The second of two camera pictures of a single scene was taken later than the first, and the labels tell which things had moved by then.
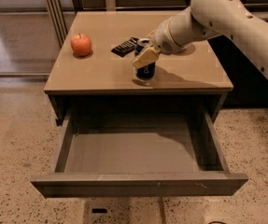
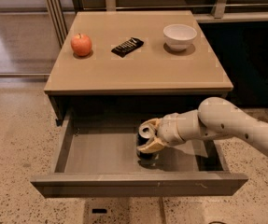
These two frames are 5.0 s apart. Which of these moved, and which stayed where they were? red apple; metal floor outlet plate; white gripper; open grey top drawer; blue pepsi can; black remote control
Moved: blue pepsi can; white gripper
Stayed: metal floor outlet plate; black remote control; open grey top drawer; red apple
